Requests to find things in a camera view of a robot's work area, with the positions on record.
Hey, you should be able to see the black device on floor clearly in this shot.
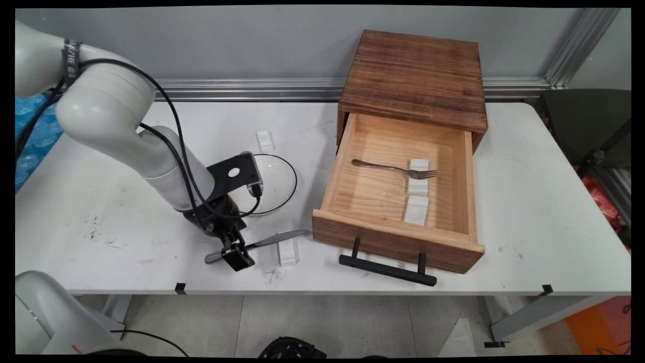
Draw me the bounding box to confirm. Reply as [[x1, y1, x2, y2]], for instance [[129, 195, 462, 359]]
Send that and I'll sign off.
[[258, 336, 327, 359]]

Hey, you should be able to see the slanted aluminium frame post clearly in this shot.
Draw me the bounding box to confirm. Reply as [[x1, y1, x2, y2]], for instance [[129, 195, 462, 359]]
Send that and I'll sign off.
[[544, 8, 621, 89]]

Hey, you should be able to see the black strap with lettering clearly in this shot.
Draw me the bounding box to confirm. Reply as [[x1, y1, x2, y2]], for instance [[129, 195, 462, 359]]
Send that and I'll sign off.
[[63, 39, 83, 89]]

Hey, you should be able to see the long black arm cable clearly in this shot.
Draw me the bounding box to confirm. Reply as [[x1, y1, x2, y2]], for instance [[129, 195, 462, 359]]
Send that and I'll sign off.
[[15, 58, 212, 356]]

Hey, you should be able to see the black drawer handle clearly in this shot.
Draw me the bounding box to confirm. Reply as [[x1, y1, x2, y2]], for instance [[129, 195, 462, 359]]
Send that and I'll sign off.
[[339, 238, 438, 287]]

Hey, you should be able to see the silver metal knife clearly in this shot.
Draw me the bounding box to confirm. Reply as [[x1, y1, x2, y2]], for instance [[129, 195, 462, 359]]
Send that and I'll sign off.
[[204, 229, 311, 265]]

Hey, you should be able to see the silver metal fork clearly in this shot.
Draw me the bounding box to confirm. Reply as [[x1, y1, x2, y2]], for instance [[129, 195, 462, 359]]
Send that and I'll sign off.
[[351, 159, 438, 180]]

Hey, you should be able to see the orange floor panel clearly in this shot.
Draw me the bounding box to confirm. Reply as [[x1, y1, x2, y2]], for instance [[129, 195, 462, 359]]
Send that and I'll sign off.
[[564, 296, 631, 355]]

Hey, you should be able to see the horizontal aluminium frame rail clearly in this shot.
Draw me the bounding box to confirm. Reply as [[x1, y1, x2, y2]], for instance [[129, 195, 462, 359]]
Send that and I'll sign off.
[[151, 76, 551, 103]]

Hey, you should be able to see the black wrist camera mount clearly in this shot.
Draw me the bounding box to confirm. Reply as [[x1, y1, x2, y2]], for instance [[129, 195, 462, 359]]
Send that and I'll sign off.
[[206, 151, 264, 198]]

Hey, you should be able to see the dark wooden drawer cabinet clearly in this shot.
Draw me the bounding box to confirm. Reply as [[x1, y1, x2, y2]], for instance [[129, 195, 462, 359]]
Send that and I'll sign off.
[[337, 29, 488, 152]]

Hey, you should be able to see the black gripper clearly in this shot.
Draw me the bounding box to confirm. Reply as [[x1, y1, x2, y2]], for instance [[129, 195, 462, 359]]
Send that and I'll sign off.
[[182, 194, 255, 272]]

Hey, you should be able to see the red bag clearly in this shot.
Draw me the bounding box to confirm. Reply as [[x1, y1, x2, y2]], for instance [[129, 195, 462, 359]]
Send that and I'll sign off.
[[579, 171, 631, 253]]

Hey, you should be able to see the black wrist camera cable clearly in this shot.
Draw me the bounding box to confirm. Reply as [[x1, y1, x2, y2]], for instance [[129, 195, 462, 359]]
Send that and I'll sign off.
[[202, 183, 264, 227]]

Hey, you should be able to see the light wooden drawer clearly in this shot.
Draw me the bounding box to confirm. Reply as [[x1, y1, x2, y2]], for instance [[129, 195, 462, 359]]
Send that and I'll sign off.
[[311, 112, 485, 275]]

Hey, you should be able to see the white bowl with black rim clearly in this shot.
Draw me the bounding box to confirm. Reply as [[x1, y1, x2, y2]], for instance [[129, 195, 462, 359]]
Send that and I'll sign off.
[[241, 154, 298, 216]]

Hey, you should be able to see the grey table leg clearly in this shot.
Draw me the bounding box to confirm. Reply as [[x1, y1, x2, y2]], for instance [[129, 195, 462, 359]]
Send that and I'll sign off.
[[490, 295, 613, 343], [101, 295, 134, 333]]

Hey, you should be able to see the blue plastic sheet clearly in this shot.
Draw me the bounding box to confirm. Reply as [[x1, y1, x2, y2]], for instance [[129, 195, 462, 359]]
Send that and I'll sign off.
[[15, 92, 65, 193]]

